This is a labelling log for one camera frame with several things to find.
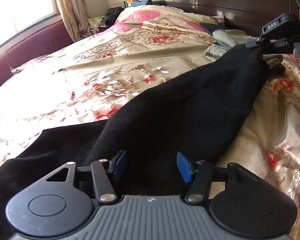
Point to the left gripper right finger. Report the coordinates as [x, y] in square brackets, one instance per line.
[198, 176]

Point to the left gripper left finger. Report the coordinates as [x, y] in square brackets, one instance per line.
[99, 178]

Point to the black pants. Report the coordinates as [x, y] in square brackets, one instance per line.
[198, 113]

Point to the folded grey-green clothes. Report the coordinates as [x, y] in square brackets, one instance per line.
[224, 41]

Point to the floral satin bedspread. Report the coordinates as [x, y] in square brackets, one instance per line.
[92, 79]

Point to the maroon upholstered bench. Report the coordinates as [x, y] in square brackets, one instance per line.
[43, 42]

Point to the black bag on nightstand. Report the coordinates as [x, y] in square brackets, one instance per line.
[111, 16]

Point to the beige curtain right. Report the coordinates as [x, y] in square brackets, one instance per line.
[75, 18]

